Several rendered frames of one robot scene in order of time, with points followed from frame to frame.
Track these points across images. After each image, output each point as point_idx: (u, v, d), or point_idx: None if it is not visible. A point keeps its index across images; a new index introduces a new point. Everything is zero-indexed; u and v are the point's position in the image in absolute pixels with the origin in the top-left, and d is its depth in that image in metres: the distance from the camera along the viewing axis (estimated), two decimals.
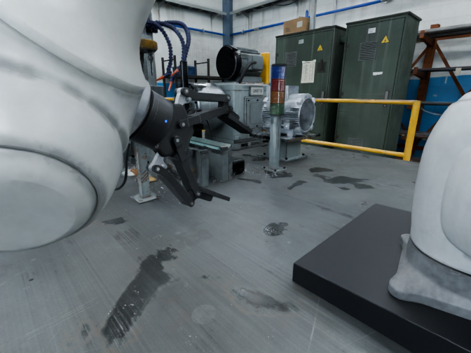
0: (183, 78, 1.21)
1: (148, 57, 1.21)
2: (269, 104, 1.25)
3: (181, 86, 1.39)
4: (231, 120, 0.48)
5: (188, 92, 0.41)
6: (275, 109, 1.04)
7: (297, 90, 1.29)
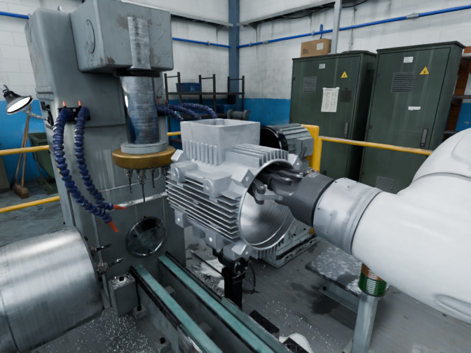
0: None
1: (164, 174, 0.80)
2: (175, 172, 0.48)
3: None
4: None
5: None
6: (375, 288, 0.64)
7: (256, 132, 0.50)
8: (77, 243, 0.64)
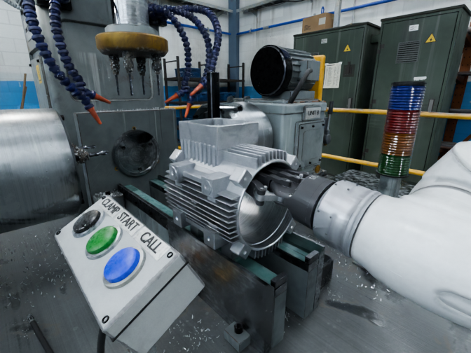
0: (212, 100, 0.71)
1: (154, 66, 0.71)
2: (174, 172, 0.48)
3: (202, 108, 0.89)
4: None
5: None
6: (397, 167, 0.55)
7: (254, 132, 0.50)
8: (50, 115, 0.55)
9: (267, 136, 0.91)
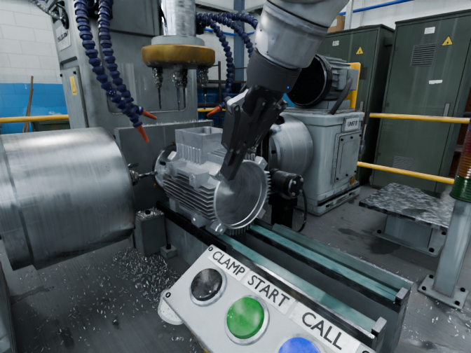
0: None
1: (202, 79, 0.67)
2: (169, 169, 0.62)
3: None
4: (240, 157, 0.49)
5: (283, 108, 0.46)
6: None
7: None
8: (104, 136, 0.51)
9: (309, 150, 0.87)
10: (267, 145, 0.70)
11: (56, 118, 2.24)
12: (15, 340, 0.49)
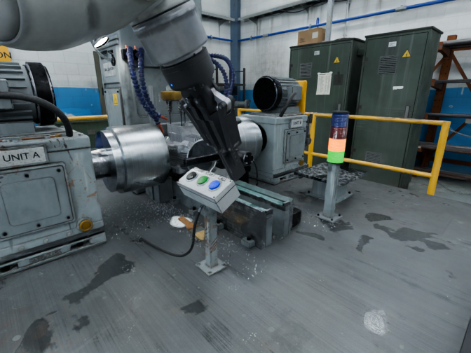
0: (201, 162, 1.11)
1: None
2: None
3: None
4: (223, 157, 0.49)
5: (220, 108, 0.39)
6: (336, 158, 0.99)
7: None
8: (154, 128, 1.02)
9: (258, 141, 1.32)
10: (215, 155, 1.15)
11: (78, 119, 2.72)
12: None
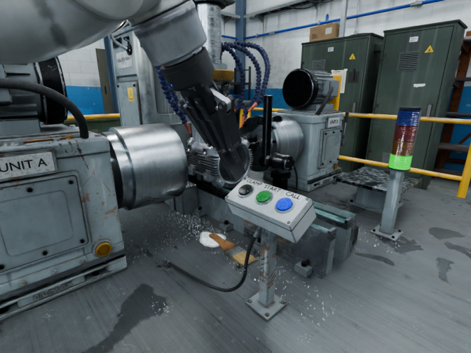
0: (267, 115, 0.98)
1: (225, 90, 0.98)
2: None
3: (251, 120, 1.16)
4: (223, 157, 0.49)
5: (220, 108, 0.39)
6: (402, 164, 0.82)
7: None
8: (169, 129, 0.82)
9: (300, 141, 1.18)
10: (270, 136, 1.01)
11: None
12: None
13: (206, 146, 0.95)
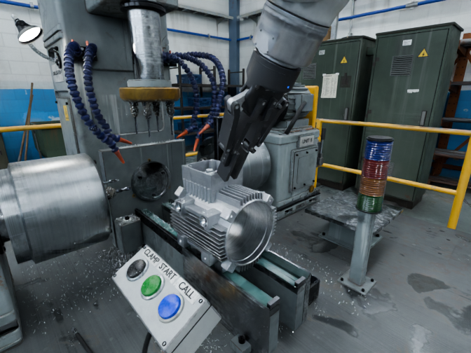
0: (218, 141, 0.83)
1: (168, 111, 0.83)
2: None
3: (209, 141, 1.01)
4: (242, 157, 0.49)
5: (284, 106, 0.46)
6: (371, 205, 0.67)
7: (240, 175, 0.66)
8: (87, 162, 0.67)
9: (265, 164, 1.03)
10: None
11: (55, 127, 2.40)
12: None
13: (205, 211, 0.58)
